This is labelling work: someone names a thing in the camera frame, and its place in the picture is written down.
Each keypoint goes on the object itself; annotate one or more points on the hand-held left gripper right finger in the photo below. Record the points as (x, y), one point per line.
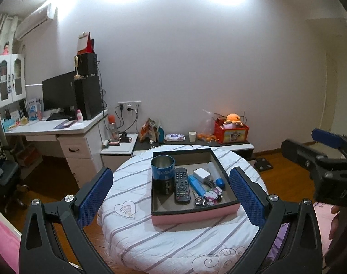
(247, 199)

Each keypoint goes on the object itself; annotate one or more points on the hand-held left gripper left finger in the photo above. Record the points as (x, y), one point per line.
(95, 197)

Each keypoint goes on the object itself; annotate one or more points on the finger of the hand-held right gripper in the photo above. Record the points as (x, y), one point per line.
(326, 137)
(298, 152)

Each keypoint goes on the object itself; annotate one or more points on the key bunch with pink tag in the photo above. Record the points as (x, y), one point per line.
(213, 194)

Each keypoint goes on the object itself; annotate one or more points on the white tube with blue cap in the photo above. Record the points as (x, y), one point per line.
(214, 172)

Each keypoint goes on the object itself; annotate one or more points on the white charger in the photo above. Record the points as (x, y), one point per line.
(202, 174)

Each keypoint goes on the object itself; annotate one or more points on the light blue toothbrush case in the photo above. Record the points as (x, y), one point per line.
(196, 186)

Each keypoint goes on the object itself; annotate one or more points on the black remote control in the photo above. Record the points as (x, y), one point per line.
(182, 188)

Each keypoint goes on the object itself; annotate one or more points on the blue and black cup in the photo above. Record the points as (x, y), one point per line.
(162, 174)

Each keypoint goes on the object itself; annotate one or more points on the person's right hand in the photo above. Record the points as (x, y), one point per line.
(334, 225)

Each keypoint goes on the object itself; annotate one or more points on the black bathroom scale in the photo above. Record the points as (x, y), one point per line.
(263, 164)

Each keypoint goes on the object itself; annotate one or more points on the pale door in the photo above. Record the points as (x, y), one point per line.
(337, 91)

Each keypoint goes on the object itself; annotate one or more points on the white nightstand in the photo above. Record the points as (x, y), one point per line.
(119, 151)

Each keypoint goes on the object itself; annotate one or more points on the white desk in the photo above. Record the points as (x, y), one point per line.
(76, 148)

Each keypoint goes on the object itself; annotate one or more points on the red toy box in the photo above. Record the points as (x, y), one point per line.
(233, 135)

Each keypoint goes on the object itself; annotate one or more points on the small black device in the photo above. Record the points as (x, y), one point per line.
(125, 138)

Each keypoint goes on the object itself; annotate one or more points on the clear bottle with orange cap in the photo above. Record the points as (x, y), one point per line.
(113, 128)

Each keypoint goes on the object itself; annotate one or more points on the orange plush toy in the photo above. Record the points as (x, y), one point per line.
(233, 119)

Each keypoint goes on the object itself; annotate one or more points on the dark mouse pad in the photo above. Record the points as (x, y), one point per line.
(63, 124)

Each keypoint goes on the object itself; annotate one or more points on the pink lotion bottle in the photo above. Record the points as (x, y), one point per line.
(79, 117)

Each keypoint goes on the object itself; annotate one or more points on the round table, striped cloth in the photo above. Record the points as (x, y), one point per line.
(176, 242)

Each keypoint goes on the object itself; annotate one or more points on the white paper cup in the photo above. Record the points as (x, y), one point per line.
(192, 137)

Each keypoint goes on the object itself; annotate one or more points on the orange snack bag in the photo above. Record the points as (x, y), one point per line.
(147, 131)

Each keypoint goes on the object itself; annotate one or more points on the clear plastic bag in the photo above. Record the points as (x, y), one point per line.
(209, 122)

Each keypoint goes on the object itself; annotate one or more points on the black keyboard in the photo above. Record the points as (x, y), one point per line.
(58, 117)

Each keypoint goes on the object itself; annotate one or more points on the blue snack bag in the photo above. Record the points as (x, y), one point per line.
(161, 134)

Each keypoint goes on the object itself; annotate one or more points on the office chair with leopard cushion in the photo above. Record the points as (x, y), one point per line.
(2, 177)

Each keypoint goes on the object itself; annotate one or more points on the wet wipes pack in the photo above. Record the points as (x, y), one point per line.
(174, 137)

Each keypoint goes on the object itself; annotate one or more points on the black computer tower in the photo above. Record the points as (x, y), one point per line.
(89, 97)

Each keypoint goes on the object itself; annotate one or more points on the pink bedding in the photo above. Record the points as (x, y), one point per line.
(2, 239)

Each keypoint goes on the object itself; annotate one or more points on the blue and white carton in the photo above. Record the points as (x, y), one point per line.
(34, 110)

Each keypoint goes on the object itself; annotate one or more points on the black computer monitor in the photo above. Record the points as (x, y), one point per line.
(59, 92)

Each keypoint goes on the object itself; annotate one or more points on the yellow desk ornament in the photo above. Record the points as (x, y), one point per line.
(76, 67)

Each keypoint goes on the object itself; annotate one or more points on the black speaker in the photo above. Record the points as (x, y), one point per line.
(87, 64)

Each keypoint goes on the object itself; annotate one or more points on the white glass-door cabinet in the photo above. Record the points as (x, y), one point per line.
(9, 80)

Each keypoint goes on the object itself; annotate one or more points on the white desk calendar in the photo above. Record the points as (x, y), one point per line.
(82, 42)

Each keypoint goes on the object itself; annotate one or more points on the pink doll figure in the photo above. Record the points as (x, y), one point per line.
(6, 48)

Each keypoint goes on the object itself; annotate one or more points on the white air conditioner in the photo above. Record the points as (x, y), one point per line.
(33, 21)

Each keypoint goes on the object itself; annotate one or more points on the white wall outlet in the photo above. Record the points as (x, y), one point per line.
(129, 106)

